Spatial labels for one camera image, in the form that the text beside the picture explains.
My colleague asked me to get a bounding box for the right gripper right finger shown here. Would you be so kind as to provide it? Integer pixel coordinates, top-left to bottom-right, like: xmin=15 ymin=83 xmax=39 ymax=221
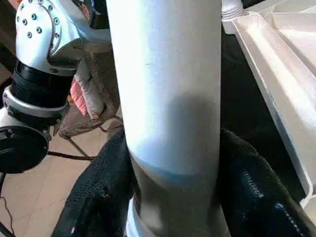
xmin=217 ymin=127 xmax=312 ymax=237

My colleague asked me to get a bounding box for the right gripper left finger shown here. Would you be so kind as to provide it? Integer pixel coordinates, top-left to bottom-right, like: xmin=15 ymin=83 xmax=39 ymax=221
xmin=50 ymin=130 xmax=135 ymax=237

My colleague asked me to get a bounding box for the white plastic table top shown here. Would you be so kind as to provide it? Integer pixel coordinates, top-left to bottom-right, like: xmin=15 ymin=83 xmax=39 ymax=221
xmin=231 ymin=0 xmax=316 ymax=210

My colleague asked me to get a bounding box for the pink ribbed object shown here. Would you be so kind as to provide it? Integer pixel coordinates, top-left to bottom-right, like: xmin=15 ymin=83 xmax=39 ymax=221
xmin=70 ymin=79 xmax=88 ymax=116

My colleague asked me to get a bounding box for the grey cloth item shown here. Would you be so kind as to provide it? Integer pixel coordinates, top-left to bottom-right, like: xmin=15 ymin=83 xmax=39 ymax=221
xmin=74 ymin=54 xmax=108 ymax=119

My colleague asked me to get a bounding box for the thin black floor cable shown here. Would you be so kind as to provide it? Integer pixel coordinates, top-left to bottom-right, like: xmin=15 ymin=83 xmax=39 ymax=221
xmin=46 ymin=138 xmax=96 ymax=160

